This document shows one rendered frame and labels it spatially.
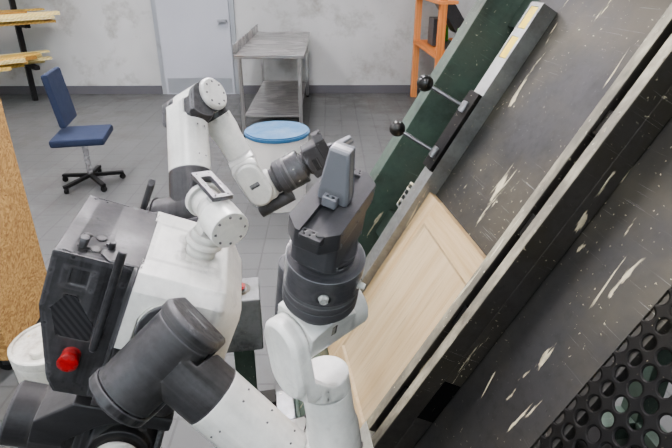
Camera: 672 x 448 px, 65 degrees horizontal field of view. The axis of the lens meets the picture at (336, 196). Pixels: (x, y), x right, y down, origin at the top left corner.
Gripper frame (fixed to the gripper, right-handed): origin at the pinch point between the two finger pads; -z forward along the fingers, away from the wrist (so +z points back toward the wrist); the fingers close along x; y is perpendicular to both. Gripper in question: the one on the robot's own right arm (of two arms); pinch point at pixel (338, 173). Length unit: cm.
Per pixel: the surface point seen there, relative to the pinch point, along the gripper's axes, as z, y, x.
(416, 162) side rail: 51, -7, 83
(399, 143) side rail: 45, -13, 81
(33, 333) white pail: 169, -139, 41
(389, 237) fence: 55, -4, 54
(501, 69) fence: 15, 7, 74
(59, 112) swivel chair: 212, -326, 221
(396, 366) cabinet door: 61, 9, 26
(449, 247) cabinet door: 41, 10, 44
